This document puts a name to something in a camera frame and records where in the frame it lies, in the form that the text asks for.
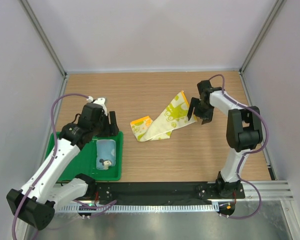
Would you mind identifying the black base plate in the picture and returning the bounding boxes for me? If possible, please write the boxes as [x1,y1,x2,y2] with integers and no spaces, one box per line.
[82,181,245,206]

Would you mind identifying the right aluminium frame post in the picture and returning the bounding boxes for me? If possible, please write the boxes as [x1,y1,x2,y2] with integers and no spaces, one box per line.
[239,0,286,76]

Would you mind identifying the green plastic tray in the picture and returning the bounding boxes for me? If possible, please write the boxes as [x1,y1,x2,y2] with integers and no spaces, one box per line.
[57,131,124,182]

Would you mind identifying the white slotted cable duct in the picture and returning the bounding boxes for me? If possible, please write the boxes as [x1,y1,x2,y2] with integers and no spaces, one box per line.
[57,202,219,214]

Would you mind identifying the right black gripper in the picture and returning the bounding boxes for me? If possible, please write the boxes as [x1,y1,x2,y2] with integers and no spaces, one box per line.
[188,97,215,125]

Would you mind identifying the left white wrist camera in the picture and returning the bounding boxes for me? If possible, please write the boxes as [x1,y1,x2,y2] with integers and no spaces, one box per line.
[86,96,108,115]

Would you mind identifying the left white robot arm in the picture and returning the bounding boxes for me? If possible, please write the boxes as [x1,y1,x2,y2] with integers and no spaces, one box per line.
[6,103,119,231]

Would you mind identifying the yellow green patterned towel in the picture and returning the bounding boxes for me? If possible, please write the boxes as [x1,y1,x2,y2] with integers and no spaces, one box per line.
[130,90,198,142]

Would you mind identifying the left aluminium frame post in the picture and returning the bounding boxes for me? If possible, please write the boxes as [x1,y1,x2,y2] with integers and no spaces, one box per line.
[18,0,67,78]

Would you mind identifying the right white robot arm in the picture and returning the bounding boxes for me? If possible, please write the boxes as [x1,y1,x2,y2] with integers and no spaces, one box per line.
[187,80,263,198]

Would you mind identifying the blue polka dot towel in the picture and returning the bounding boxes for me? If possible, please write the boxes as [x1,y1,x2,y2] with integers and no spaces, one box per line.
[96,139,117,171]

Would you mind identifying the aluminium frame post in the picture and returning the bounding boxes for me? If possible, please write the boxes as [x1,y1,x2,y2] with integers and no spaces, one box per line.
[239,0,286,76]
[18,0,67,78]

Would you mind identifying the aluminium front rail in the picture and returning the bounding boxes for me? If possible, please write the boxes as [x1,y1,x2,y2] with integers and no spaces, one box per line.
[52,180,295,204]

